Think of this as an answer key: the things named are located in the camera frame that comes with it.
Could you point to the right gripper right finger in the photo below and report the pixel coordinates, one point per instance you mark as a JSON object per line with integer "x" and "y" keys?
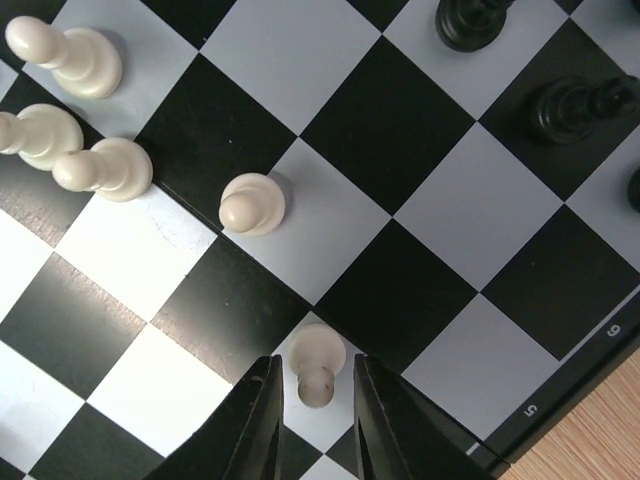
{"x": 395, "y": 438}

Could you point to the white pawn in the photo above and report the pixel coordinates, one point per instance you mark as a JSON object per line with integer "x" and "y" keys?
{"x": 316, "y": 355}

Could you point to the black grey chessboard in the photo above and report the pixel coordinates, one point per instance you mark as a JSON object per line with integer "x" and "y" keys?
{"x": 326, "y": 162}

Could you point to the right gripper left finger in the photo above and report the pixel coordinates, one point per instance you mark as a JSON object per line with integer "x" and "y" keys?
{"x": 241, "y": 439}

